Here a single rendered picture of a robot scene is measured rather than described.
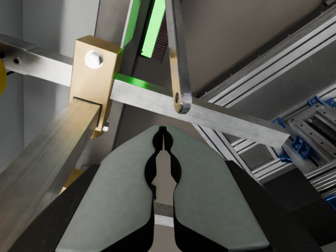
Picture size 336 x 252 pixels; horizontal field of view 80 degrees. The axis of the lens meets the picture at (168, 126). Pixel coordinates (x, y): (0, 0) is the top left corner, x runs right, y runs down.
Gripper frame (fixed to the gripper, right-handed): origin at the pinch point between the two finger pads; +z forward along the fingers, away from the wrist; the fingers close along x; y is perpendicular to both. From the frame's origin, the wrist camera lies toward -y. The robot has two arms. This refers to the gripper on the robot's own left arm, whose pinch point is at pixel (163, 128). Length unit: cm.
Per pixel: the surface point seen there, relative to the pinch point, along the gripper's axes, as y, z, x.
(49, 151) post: 4.1, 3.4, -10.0
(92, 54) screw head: -2.1, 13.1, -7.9
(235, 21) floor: -1, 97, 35
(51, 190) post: 5.5, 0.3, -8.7
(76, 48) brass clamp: -2.7, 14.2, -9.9
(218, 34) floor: 5, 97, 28
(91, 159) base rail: 24.6, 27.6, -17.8
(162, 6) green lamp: -6.9, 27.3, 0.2
